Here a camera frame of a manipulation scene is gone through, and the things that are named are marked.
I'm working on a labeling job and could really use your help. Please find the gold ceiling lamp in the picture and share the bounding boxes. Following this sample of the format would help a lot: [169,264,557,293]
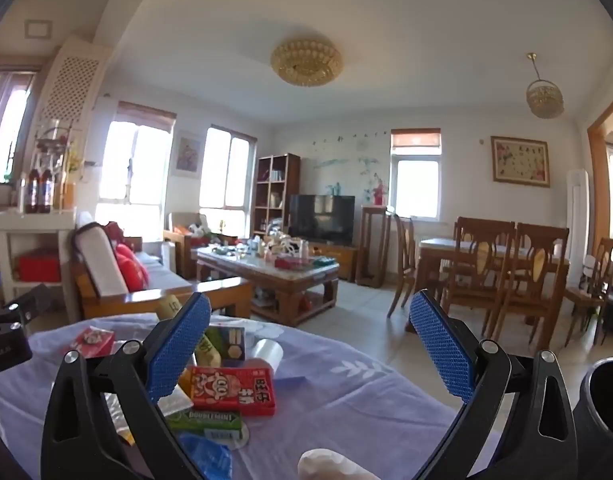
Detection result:
[270,37,343,87]

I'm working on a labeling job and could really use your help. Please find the red milk carton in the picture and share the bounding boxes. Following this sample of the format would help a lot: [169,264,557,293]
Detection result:
[69,326,116,359]
[189,365,277,418]

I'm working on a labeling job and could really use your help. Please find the wooden coffee table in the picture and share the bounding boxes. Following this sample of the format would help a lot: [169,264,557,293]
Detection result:
[196,245,340,328]

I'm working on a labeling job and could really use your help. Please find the yellow-green tube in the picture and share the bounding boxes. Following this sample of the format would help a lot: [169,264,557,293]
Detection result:
[194,332,222,368]

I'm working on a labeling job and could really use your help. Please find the clear plastic cup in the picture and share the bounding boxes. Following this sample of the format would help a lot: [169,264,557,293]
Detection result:
[249,338,284,375]

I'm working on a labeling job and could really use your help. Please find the white shelf unit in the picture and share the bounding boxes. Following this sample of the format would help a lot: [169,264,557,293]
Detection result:
[0,207,80,321]

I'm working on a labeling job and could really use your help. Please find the wooden dining table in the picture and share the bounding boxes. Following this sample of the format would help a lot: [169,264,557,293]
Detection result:
[417,237,569,311]

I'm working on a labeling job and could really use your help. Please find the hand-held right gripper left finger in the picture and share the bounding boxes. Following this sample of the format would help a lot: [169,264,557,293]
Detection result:
[39,291,213,480]

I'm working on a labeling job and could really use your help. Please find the purple floral tablecloth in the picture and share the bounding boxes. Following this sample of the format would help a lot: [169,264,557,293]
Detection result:
[0,312,487,480]

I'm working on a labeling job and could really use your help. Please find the yellow flowers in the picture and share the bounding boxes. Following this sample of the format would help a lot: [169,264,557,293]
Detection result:
[61,147,83,181]

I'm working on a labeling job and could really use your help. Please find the small window with blind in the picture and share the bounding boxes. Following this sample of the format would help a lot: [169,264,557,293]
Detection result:
[389,128,443,221]

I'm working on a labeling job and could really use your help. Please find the pile of household clutter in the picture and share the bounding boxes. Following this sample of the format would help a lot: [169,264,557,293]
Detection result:
[206,232,337,271]

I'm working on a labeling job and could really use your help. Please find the black round bin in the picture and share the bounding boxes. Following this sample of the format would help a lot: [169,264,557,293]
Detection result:
[571,357,613,468]

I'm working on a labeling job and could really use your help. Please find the wine glass rack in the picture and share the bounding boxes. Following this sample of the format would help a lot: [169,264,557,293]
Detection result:
[34,119,82,171]

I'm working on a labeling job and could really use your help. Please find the curtained side window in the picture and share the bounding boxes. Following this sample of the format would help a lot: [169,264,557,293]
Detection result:
[0,67,37,181]

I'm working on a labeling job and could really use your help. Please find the white standing air conditioner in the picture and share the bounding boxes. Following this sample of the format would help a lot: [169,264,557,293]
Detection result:
[566,169,592,261]

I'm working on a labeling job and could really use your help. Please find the wooden bookshelf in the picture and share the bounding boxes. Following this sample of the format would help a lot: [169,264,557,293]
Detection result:
[251,152,302,241]

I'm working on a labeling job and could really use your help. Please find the dark glass bottle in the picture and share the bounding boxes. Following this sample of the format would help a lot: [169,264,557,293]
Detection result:
[39,162,54,213]
[25,162,41,215]

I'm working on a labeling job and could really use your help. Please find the black television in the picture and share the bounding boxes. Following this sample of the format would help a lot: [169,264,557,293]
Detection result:
[288,193,356,247]

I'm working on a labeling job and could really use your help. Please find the large balcony window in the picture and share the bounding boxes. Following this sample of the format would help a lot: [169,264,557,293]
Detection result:
[94,101,177,233]

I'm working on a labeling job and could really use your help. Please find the wooden dining chair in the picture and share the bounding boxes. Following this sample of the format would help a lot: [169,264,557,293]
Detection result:
[441,216,516,331]
[489,222,570,348]
[563,237,613,348]
[386,212,418,318]

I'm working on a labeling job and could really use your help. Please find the red box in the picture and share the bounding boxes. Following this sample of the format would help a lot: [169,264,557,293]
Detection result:
[16,249,62,283]

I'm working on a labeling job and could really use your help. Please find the wooden armchair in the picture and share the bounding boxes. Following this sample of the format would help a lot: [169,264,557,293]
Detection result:
[164,211,240,281]

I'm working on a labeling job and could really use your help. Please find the gold pendant lamp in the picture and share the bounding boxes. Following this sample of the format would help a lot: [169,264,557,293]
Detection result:
[525,52,565,120]

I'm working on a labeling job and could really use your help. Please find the wooden door frame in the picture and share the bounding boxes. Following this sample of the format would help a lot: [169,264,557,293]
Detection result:
[586,102,613,261]

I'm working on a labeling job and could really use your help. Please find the ceiling vent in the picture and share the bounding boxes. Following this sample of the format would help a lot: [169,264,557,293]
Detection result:
[24,19,54,39]

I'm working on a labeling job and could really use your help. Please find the small framed wall picture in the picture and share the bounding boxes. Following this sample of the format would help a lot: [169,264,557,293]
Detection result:
[171,130,203,180]

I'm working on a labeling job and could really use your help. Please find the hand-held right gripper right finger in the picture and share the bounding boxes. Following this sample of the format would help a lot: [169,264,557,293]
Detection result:
[409,289,579,480]

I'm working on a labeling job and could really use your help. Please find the tall wooden stand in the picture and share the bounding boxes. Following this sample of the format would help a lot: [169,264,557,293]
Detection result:
[355,205,392,288]

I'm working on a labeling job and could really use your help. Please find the green gum pack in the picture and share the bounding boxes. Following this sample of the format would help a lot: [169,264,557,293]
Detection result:
[165,406,244,445]

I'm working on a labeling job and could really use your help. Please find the person's right hand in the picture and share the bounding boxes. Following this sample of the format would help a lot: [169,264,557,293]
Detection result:
[297,449,367,480]

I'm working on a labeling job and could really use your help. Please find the white teal drink carton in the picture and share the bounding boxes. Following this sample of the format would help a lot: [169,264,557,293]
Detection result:
[208,326,247,362]

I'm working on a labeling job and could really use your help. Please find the wooden sofa with white cushions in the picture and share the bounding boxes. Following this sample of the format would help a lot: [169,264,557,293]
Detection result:
[71,220,254,321]

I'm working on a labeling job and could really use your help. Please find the double pane window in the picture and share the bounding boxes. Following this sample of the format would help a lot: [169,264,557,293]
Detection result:
[199,124,257,233]

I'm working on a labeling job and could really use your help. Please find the blue plastic wrapper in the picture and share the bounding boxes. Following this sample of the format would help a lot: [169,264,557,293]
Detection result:
[176,432,233,480]

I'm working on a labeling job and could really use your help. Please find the wooden television stand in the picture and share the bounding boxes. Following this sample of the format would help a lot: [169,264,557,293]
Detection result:
[306,240,359,283]

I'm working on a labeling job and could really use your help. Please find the white lattice cabinet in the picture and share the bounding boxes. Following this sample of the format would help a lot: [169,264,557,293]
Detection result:
[34,35,112,171]

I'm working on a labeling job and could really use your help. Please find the olive tube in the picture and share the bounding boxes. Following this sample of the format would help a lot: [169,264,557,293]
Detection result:
[155,296,184,321]

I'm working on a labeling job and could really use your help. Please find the large framed floral picture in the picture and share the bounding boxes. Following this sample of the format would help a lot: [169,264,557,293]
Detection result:
[490,135,551,188]

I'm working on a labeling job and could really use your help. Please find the white paper wrapper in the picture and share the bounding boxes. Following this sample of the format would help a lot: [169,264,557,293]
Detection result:
[159,392,194,416]

